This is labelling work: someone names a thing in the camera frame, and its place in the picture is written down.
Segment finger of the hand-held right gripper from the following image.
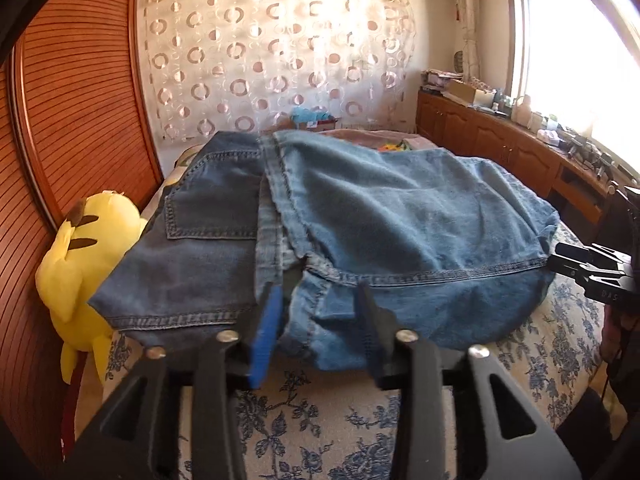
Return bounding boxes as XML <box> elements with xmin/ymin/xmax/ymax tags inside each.
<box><xmin>546</xmin><ymin>242</ymin><xmax>632</xmax><ymax>288</ymax></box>

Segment person's right hand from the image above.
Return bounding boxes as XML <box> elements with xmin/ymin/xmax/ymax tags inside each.
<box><xmin>600</xmin><ymin>310</ymin><xmax>631</xmax><ymax>361</ymax></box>

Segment beige window curtain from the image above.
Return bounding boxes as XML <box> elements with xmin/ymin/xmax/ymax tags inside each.
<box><xmin>447</xmin><ymin>0</ymin><xmax>483</xmax><ymax>81</ymax></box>

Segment light blue denim pants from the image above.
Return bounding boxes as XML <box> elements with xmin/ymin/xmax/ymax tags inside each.
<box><xmin>257</xmin><ymin>130</ymin><xmax>560</xmax><ymax>373</ymax></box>

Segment low wooden cabinet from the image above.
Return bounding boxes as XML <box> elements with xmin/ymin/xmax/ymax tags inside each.
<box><xmin>416</xmin><ymin>87</ymin><xmax>621</xmax><ymax>226</ymax></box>

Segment white plastic bottle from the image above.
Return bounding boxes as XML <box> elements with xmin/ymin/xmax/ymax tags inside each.
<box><xmin>512</xmin><ymin>94</ymin><xmax>532</xmax><ymax>126</ymax></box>

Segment dark blue folded denim pants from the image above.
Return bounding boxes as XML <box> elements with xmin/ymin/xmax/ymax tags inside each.
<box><xmin>87</xmin><ymin>131</ymin><xmax>281</xmax><ymax>348</ymax></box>

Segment person's dark clothing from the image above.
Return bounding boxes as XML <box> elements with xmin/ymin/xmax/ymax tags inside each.
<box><xmin>555</xmin><ymin>360</ymin><xmax>640</xmax><ymax>480</ymax></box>

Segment colourful flower blanket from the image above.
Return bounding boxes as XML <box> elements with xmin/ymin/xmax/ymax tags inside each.
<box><xmin>320</xmin><ymin>127</ymin><xmax>451</xmax><ymax>153</ymax></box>

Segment small cardboard box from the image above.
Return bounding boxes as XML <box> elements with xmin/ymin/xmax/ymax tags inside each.
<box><xmin>292</xmin><ymin>117</ymin><xmax>341</xmax><ymax>133</ymax></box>

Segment stack of papers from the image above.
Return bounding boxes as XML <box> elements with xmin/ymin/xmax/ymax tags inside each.
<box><xmin>420</xmin><ymin>69</ymin><xmax>463</xmax><ymax>92</ymax></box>

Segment circle-patterned sheer curtain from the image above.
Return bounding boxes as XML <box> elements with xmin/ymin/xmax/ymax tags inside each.
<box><xmin>139</xmin><ymin>0</ymin><xmax>418</xmax><ymax>143</ymax></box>

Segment light blue cloth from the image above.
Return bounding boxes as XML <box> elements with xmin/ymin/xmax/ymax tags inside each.
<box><xmin>290</xmin><ymin>106</ymin><xmax>331</xmax><ymax>123</ymax></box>

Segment wooden headboard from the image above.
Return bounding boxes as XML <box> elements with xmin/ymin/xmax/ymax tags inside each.
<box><xmin>0</xmin><ymin>0</ymin><xmax>166</xmax><ymax>461</ymax></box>

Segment open flat cardboard box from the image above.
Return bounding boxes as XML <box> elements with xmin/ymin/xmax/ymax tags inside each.
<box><xmin>442</xmin><ymin>80</ymin><xmax>493</xmax><ymax>106</ymax></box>

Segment wooden-framed window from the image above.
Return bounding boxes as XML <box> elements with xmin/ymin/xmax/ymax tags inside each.
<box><xmin>505</xmin><ymin>0</ymin><xmax>640</xmax><ymax>181</ymax></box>

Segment red patterned cloth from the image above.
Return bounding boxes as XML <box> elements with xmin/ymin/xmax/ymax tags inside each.
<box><xmin>59</xmin><ymin>355</ymin><xmax>83</xmax><ymax>461</ymax></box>

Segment black gadgets on stands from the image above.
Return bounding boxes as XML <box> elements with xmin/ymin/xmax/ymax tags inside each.
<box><xmin>562</xmin><ymin>132</ymin><xmax>618</xmax><ymax>181</ymax></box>

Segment yellow plush toy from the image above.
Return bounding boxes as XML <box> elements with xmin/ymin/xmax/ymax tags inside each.
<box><xmin>35</xmin><ymin>190</ymin><xmax>148</xmax><ymax>388</ymax></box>

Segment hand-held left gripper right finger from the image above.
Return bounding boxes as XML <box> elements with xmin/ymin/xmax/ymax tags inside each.
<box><xmin>356</xmin><ymin>282</ymin><xmax>583</xmax><ymax>480</ymax></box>

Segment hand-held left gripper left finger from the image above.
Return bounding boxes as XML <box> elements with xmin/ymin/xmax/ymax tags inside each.
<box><xmin>75</xmin><ymin>282</ymin><xmax>286</xmax><ymax>480</ymax></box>

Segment bed with blue floral sheet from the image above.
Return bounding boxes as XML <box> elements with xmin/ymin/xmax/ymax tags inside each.
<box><xmin>100</xmin><ymin>145</ymin><xmax>606</xmax><ymax>480</ymax></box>

